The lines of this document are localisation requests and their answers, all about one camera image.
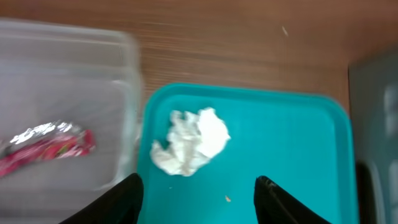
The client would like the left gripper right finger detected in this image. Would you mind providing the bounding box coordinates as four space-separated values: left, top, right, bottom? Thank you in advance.
254 175 329 224

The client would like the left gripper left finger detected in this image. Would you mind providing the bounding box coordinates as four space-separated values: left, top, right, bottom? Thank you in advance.
60 173 144 224

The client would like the red foil snack wrapper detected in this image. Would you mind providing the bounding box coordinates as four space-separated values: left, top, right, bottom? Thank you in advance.
1 120 96 177

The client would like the grey dishwasher rack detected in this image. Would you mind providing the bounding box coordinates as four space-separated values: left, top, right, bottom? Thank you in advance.
348 47 397 223

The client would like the teal serving tray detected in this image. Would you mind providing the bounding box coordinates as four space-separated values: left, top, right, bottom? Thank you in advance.
137 83 359 224

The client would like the crumpled white tissue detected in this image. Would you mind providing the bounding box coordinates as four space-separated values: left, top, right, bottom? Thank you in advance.
150 108 231 177

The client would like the clear plastic bin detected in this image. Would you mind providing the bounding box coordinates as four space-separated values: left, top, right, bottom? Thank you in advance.
1 19 142 223

